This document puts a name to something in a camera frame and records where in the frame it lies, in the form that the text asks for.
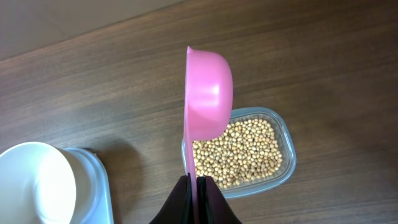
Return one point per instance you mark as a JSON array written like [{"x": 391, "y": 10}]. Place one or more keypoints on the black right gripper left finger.
[{"x": 178, "y": 208}]

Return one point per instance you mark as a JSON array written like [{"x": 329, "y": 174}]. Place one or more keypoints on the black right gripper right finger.
[{"x": 213, "y": 207}]

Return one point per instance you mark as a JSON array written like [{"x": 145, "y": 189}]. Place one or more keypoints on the pink plastic scoop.
[{"x": 207, "y": 108}]

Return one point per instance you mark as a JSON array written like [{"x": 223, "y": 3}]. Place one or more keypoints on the white digital kitchen scale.
[{"x": 99, "y": 180}]

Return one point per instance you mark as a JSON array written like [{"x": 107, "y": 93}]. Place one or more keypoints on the white bowl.
[{"x": 44, "y": 184}]

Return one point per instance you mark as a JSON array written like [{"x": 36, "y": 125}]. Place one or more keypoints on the soybeans pile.
[{"x": 247, "y": 150}]

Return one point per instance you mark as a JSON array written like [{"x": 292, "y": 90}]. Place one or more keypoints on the clear plastic container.
[{"x": 286, "y": 147}]

